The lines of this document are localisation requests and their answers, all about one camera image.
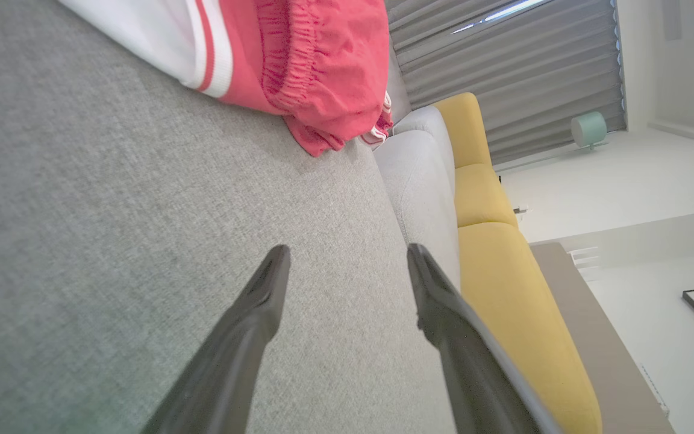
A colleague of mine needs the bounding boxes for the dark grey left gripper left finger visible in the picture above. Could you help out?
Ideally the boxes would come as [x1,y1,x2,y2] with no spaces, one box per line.
[141,244,292,434]

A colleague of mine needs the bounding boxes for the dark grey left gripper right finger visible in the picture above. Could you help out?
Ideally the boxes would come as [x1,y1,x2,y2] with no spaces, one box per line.
[408,244,564,434]

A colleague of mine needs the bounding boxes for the red shorts with white band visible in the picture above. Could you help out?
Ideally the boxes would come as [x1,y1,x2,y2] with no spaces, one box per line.
[254,0,394,159]

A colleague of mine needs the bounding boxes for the red and white jersey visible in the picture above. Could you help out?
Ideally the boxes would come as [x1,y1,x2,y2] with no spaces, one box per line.
[58,0,287,116]

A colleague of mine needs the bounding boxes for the large yellow sofa cushion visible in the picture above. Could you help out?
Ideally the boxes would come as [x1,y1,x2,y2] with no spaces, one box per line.
[458,222,603,434]

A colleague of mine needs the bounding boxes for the white air vent grille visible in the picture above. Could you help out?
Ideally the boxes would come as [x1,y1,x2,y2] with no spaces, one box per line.
[569,245,602,282]

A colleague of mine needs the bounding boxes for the grey fabric sofa seat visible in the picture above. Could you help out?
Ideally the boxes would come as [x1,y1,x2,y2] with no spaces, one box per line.
[0,0,457,434]

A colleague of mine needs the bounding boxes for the small yellow sofa cushion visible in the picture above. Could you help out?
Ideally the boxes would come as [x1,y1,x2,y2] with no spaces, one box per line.
[433,92,493,170]
[454,163,519,230]

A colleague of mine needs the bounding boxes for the grey sofa back cushion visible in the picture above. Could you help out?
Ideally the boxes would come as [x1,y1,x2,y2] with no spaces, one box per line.
[374,105,462,291]

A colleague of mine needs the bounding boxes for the mint green lamp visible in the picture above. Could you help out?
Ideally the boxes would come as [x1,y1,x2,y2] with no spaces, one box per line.
[570,111,610,151]

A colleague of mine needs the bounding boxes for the grey pleated curtain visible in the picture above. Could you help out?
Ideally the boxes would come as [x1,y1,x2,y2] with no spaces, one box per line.
[383,0,628,167]

